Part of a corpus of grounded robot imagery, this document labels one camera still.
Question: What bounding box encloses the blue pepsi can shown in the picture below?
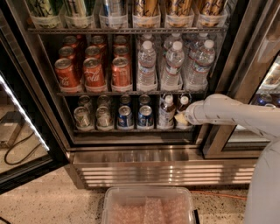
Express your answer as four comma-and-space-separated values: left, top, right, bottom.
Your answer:
137, 105, 154, 129
118, 106, 133, 128

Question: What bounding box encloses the silver can front left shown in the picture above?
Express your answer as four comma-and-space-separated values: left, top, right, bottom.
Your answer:
73, 107, 92, 128

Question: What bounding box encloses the water bottle front left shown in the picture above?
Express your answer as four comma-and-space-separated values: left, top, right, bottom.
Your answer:
138, 40, 157, 86

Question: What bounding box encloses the blue pepsi can front right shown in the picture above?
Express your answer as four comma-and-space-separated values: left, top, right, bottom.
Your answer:
137, 105, 154, 129

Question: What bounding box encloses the orange cable on floor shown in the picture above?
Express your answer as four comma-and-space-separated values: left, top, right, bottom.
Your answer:
191, 190, 249, 201

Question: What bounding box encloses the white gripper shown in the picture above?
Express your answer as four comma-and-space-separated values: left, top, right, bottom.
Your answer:
174, 97, 214, 125

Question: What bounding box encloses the green tall can top left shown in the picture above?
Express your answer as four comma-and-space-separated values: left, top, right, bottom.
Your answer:
25, 0, 63, 18

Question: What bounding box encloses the silver can front right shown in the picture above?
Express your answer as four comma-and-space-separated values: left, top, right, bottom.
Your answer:
96, 106, 113, 130

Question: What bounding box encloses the gold tall can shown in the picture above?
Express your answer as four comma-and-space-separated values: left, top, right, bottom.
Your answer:
134, 0, 159, 17
165, 0, 193, 17
197, 0, 227, 16

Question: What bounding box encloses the red coke can front middle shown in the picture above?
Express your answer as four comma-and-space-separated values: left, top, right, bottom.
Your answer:
83, 58, 105, 88

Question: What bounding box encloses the silver blue tall can top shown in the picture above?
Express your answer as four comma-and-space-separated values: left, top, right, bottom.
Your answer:
102, 0, 126, 17

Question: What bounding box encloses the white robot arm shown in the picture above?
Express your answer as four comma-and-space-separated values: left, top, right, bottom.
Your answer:
175, 94, 280, 224

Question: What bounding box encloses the green tall can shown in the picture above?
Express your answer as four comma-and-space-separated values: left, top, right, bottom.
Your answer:
63, 0, 95, 18
25, 0, 63, 18

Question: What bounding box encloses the clear plastic bin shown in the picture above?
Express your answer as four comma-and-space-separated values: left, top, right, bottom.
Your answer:
101, 186, 200, 224

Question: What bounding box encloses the blue pepsi can front left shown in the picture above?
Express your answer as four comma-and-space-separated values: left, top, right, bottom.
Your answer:
118, 106, 133, 128

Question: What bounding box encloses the red coke can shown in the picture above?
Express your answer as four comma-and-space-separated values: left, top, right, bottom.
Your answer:
83, 58, 105, 88
59, 46, 76, 60
111, 57, 131, 92
85, 45, 102, 60
54, 58, 80, 88
114, 46, 130, 60

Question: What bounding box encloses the red coke can front left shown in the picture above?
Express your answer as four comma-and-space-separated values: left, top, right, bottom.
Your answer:
54, 58, 80, 88

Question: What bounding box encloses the red coke can front right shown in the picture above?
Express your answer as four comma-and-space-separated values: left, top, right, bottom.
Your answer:
111, 57, 131, 92

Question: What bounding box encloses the dark drink bottle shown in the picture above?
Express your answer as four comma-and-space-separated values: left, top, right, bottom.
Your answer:
157, 95, 176, 129
175, 95, 193, 130

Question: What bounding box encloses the water bottle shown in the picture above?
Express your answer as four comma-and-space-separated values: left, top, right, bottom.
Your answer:
138, 40, 157, 86
186, 39, 215, 91
161, 41, 185, 86

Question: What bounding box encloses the pink bubble wrap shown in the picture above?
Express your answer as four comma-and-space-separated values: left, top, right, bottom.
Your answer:
108, 198, 188, 224

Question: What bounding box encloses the water bottle front middle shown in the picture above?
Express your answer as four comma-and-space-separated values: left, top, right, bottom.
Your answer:
161, 41, 185, 86

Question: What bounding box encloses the black cable on floor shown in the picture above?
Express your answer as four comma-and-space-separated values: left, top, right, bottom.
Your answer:
3, 130, 44, 166

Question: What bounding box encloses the water bottle front right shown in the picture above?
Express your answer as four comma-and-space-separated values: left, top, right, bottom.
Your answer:
186, 39, 215, 91

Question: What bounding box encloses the open fridge glass door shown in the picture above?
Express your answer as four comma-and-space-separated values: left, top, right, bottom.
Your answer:
0, 6, 67, 194

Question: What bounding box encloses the stainless fridge cabinet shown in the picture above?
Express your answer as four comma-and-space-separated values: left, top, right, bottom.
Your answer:
1, 0, 270, 189

